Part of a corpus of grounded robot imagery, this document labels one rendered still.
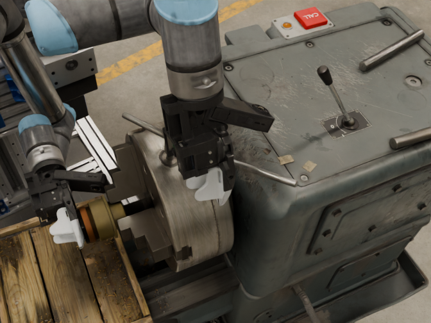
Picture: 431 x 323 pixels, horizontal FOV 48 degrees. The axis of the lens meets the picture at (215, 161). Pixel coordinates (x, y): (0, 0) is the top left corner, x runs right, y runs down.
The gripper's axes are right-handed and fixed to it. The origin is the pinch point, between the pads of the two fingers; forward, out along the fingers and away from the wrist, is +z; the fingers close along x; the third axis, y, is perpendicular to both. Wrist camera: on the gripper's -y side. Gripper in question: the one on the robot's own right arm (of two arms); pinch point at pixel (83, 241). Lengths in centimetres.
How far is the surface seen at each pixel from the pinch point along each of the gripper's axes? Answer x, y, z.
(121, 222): 2.7, -8.2, 0.6
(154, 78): -108, -65, -148
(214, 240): 3.8, -23.4, 12.1
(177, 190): 13.9, -18.8, 4.7
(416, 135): 20, -64, 15
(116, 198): 4.4, -8.9, -4.2
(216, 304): -32.8, -25.8, 12.1
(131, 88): -108, -50, -145
